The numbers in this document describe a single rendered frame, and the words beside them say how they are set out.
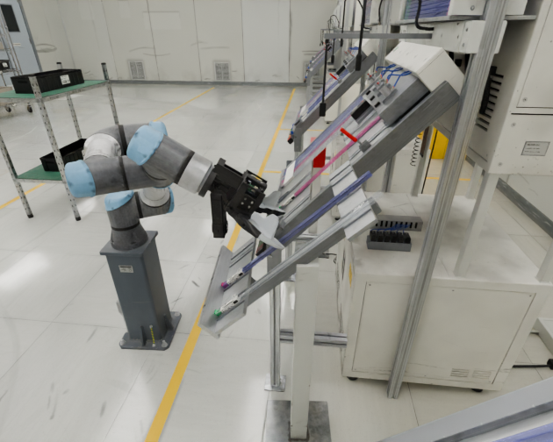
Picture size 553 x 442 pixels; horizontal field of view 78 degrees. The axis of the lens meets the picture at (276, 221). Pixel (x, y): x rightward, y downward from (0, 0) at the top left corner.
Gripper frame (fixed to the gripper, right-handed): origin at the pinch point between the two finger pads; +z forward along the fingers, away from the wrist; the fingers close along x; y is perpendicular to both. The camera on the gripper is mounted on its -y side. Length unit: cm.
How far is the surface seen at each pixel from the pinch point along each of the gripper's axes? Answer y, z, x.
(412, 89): 39, 16, 35
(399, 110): 33, 17, 35
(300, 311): -23.9, 20.8, 8.1
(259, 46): -37, -59, 924
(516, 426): 17, 15, -46
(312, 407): -75, 62, 21
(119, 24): -188, -395, 953
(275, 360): -70, 40, 31
